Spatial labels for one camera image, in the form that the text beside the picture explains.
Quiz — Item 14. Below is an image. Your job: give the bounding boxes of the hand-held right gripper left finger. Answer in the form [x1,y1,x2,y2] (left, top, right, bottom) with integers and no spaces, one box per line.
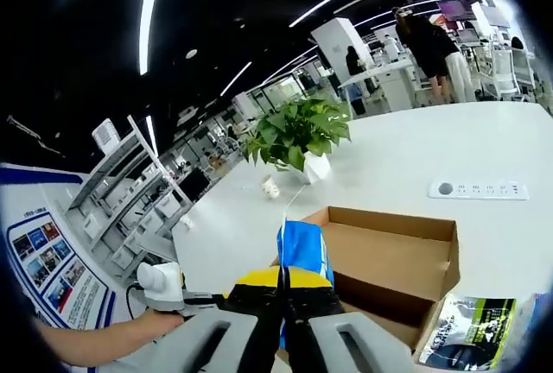
[149,267,286,373]

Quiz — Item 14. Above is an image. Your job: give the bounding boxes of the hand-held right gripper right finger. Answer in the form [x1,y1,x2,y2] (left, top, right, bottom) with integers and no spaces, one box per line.
[284,275,416,373]

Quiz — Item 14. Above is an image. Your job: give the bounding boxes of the blue wet wipes soft item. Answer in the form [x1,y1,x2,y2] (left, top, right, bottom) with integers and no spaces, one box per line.
[276,218,336,351]

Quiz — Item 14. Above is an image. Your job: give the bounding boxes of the brown cardboard shoe box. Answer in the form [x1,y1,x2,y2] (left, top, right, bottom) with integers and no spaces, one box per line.
[270,205,461,355]

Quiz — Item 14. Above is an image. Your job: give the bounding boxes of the grey green skincare pouch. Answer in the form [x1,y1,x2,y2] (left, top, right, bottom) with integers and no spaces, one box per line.
[417,293,518,370]

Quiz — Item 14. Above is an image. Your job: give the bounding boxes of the white ribbed box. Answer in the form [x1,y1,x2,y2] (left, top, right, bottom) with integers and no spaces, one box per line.
[92,117,120,153]

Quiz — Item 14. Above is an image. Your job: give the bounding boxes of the person's left hand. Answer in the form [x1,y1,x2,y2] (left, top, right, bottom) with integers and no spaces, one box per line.
[143,309,188,340]

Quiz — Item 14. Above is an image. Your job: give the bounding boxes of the row of white storage bins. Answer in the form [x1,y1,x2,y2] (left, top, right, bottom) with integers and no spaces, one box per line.
[81,174,182,270]

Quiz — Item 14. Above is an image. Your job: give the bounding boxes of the black desk monitor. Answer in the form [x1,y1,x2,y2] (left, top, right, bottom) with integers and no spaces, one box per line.
[178,168,212,204]

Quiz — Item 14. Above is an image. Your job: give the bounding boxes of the printed paper cup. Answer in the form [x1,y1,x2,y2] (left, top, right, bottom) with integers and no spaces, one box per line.
[260,174,281,199]

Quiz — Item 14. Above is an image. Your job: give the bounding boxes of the grey metal storage shelf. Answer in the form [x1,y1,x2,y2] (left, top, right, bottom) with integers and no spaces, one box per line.
[64,114,196,281]

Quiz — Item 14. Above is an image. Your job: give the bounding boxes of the green plant in white pot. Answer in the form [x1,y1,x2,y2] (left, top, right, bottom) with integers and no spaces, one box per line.
[241,96,352,186]

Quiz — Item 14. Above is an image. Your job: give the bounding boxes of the white table socket strip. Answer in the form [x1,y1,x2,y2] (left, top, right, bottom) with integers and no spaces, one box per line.
[427,180,530,201]

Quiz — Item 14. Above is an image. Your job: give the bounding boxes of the white standing desk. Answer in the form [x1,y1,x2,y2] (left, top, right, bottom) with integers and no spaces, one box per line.
[338,60,416,114]

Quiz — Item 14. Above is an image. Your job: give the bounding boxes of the ceiling light strips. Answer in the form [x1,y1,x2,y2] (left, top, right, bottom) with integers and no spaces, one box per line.
[137,0,489,98]

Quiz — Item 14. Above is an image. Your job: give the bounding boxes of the group of white office chairs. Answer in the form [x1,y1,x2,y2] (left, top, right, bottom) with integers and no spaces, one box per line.
[474,35,541,102]

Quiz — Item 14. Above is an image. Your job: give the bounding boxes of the purple lit screen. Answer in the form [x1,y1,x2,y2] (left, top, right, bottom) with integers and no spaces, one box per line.
[435,0,475,21]

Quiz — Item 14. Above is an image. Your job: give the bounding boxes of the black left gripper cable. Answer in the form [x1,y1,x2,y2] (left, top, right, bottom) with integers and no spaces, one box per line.
[124,282,146,322]

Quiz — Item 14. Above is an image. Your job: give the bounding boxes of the white blue wall poster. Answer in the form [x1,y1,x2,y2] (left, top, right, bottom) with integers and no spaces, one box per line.
[0,164,118,332]

